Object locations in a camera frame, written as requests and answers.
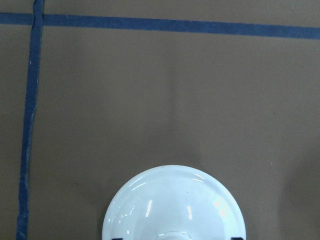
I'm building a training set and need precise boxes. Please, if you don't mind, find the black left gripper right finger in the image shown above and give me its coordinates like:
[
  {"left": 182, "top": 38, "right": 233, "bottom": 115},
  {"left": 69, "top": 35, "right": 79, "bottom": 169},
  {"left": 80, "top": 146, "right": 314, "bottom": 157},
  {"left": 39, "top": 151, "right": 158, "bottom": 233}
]
[{"left": 231, "top": 237, "right": 244, "bottom": 240}]

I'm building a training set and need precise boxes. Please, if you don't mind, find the brown paper table cover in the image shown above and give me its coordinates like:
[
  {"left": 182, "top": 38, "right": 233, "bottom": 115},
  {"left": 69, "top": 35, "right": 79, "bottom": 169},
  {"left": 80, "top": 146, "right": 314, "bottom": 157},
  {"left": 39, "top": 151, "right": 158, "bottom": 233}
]
[{"left": 0, "top": 0, "right": 320, "bottom": 240}]

